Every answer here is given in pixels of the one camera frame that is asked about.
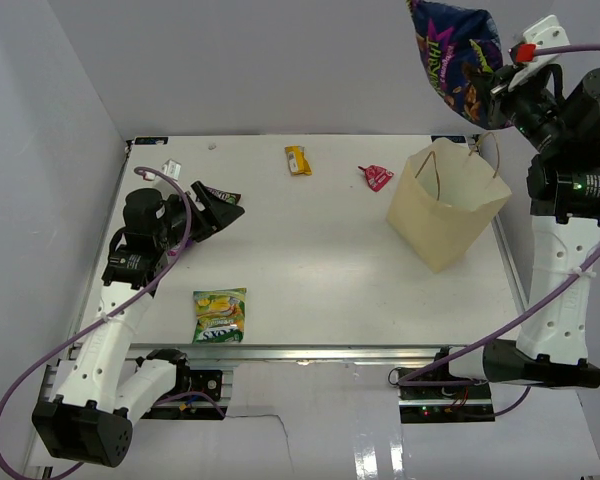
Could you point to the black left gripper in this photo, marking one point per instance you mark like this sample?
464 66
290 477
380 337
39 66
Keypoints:
218 214

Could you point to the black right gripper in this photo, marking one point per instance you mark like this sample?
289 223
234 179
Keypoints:
500 97

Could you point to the dark blue chips bag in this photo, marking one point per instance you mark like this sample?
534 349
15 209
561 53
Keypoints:
455 44

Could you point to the purple white snack packet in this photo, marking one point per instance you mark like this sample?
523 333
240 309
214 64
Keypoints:
173 251

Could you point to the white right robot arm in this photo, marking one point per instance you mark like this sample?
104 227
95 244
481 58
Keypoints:
563 183

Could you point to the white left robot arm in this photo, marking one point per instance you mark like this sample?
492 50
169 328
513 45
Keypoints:
91 417

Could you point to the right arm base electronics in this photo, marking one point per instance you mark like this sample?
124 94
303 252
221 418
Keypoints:
439 398

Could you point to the green yellow chips bag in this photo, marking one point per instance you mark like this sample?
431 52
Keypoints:
220 315

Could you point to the brown paper bag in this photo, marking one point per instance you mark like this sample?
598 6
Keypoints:
446 196

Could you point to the purple chocolate bar wrapper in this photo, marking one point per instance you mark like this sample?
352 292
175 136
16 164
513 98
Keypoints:
228 197

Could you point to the yellow snack bar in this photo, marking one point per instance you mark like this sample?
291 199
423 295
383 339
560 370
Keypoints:
297 160

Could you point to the red candy packet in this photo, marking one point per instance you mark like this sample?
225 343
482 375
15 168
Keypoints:
376 176

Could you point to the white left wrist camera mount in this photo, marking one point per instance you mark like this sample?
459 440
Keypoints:
161 178

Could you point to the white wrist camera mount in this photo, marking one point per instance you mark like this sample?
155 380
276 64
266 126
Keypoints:
161 178
536 48

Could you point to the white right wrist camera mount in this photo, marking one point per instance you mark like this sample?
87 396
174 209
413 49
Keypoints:
536 48

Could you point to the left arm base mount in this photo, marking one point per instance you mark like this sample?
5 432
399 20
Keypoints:
208 399

